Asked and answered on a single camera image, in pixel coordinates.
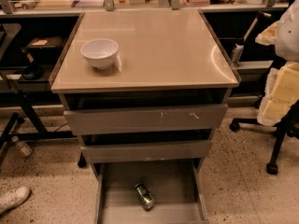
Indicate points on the grey drawer cabinet with counter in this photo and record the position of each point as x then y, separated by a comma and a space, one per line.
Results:
166, 58

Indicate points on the green soda can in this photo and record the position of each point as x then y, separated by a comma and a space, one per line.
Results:
144, 196

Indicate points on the black tape dispenser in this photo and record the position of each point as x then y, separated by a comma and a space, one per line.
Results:
33, 70

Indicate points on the top grey drawer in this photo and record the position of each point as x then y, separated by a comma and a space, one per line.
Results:
145, 119

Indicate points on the bottom open grey drawer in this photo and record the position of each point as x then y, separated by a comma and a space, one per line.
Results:
173, 185

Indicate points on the black office chair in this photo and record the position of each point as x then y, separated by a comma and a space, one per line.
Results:
288, 125

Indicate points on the middle grey drawer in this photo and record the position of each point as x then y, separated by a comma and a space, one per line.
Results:
147, 151

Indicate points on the white handled tool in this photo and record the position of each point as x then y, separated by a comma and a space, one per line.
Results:
240, 42

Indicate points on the white ceramic bowl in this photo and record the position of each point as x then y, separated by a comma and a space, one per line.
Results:
100, 53

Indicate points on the plastic water bottle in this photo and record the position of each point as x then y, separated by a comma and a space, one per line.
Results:
22, 147

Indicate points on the white sneaker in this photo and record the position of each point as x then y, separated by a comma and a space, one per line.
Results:
14, 198

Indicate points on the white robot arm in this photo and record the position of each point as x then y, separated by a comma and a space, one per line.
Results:
284, 35

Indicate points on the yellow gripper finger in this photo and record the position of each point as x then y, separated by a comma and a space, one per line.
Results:
281, 93

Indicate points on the black box with label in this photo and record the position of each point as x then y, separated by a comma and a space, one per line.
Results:
46, 46

